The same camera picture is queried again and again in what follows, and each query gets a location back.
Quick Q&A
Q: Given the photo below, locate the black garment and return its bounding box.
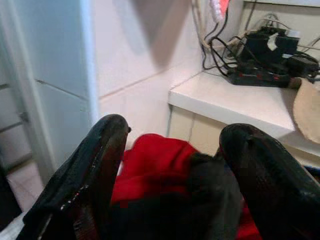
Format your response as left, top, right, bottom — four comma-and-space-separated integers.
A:
99, 152, 245, 240

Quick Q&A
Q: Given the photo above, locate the white low cabinet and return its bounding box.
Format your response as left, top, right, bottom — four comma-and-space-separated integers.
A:
166, 68, 320, 168

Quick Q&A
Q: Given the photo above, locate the black power adapter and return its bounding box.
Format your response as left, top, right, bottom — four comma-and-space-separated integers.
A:
284, 55, 320, 76

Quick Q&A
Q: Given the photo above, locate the black cable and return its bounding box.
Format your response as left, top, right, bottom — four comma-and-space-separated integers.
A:
201, 4, 241, 77

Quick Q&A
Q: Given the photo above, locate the white cable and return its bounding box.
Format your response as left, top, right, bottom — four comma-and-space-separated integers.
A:
191, 0, 211, 48

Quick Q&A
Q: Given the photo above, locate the beige woven hat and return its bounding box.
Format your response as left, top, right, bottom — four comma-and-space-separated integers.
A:
292, 79, 320, 145

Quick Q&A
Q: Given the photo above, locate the black electronics box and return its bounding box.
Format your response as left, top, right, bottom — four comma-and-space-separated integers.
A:
244, 26, 301, 66

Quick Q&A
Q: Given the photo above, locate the red garment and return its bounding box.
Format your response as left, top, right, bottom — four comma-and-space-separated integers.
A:
109, 133, 263, 240

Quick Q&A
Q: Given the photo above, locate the black power strip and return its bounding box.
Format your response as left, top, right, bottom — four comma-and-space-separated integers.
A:
226, 70, 294, 89

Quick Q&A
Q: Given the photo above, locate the white door frame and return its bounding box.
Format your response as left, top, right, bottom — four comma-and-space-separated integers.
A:
0, 0, 101, 186

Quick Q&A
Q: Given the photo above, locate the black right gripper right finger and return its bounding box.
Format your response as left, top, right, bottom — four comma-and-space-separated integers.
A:
218, 122, 320, 240

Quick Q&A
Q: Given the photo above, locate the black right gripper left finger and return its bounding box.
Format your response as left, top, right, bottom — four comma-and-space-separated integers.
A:
16, 113, 132, 240

